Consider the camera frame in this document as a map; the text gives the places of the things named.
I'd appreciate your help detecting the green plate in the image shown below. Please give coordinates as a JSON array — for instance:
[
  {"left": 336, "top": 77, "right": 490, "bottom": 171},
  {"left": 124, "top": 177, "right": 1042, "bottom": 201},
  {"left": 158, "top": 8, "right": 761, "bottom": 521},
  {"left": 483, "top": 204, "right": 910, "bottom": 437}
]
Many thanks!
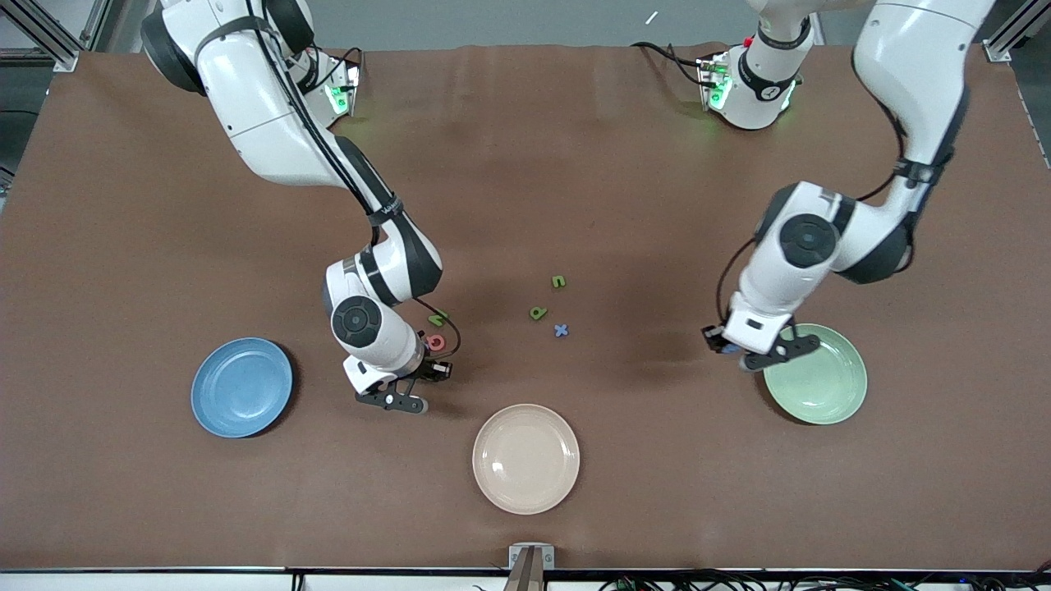
[{"left": 763, "top": 323, "right": 869, "bottom": 426}]

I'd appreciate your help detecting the beige plate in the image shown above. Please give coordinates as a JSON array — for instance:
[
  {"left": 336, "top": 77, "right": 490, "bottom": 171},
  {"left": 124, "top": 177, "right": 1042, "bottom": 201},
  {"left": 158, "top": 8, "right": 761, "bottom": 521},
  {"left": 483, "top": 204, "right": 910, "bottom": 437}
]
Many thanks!
[{"left": 472, "top": 403, "right": 581, "bottom": 516}]

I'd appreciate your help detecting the blue plate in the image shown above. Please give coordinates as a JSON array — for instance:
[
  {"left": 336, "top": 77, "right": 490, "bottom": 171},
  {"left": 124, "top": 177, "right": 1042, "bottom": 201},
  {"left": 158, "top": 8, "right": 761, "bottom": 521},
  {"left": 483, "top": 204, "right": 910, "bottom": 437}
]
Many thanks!
[{"left": 190, "top": 337, "right": 294, "bottom": 439}]

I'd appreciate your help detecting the brown table mat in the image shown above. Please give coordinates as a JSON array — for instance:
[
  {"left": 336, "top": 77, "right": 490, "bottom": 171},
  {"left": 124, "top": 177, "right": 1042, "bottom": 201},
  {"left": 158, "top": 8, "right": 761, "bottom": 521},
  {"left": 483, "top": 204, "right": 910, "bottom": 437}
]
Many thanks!
[{"left": 0, "top": 43, "right": 1051, "bottom": 572}]

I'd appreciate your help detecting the white table edge strip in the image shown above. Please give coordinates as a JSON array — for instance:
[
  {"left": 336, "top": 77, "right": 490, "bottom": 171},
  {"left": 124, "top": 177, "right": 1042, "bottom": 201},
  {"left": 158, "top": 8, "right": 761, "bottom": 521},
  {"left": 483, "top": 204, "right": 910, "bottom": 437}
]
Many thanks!
[{"left": 0, "top": 566, "right": 1051, "bottom": 591}]

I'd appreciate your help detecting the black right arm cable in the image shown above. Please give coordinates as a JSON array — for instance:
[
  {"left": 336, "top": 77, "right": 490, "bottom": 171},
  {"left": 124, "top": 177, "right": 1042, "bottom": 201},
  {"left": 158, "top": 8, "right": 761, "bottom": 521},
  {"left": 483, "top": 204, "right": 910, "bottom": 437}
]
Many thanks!
[{"left": 242, "top": 0, "right": 463, "bottom": 360}]

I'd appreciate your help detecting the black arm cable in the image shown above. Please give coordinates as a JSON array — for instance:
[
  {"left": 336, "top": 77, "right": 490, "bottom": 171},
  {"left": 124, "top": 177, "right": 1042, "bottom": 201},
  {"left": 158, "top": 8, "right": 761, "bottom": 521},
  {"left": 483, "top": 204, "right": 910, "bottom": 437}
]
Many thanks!
[
  {"left": 716, "top": 103, "right": 916, "bottom": 328},
  {"left": 242, "top": 0, "right": 463, "bottom": 360}
]

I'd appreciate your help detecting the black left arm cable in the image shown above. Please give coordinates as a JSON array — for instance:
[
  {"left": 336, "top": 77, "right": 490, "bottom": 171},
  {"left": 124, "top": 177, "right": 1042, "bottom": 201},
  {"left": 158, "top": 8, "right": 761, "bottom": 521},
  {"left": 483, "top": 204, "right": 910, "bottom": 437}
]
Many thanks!
[{"left": 716, "top": 103, "right": 916, "bottom": 328}]

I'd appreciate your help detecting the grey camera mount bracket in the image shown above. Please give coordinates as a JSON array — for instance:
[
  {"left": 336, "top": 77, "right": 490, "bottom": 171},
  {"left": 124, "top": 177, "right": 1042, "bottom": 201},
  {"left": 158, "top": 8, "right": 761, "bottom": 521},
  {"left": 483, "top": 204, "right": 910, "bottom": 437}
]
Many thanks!
[{"left": 503, "top": 543, "right": 556, "bottom": 591}]

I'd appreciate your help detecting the black left base cable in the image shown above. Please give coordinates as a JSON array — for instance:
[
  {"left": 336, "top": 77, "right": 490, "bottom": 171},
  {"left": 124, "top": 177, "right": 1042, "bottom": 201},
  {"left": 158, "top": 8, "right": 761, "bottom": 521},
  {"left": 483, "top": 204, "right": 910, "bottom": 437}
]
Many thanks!
[{"left": 631, "top": 41, "right": 709, "bottom": 88}]

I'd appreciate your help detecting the black base cable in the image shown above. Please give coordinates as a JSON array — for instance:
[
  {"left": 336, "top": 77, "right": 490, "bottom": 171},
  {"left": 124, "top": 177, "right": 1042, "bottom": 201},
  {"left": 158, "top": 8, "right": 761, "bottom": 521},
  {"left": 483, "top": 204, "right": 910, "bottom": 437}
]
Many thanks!
[
  {"left": 308, "top": 45, "right": 365, "bottom": 75},
  {"left": 631, "top": 41, "right": 709, "bottom": 88}
]

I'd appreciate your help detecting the black right base cable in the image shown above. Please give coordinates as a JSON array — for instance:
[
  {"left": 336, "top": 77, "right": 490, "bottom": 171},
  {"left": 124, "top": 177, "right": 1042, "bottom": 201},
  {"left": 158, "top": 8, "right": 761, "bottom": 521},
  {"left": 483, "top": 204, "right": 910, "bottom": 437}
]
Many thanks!
[{"left": 308, "top": 45, "right": 365, "bottom": 75}]

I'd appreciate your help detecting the aluminium frame profile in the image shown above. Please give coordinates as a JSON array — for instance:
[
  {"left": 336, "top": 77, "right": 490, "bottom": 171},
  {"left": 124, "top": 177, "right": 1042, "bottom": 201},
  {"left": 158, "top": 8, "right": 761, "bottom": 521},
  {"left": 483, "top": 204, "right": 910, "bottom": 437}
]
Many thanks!
[
  {"left": 981, "top": 0, "right": 1051, "bottom": 63},
  {"left": 0, "top": 0, "right": 80, "bottom": 72}
]

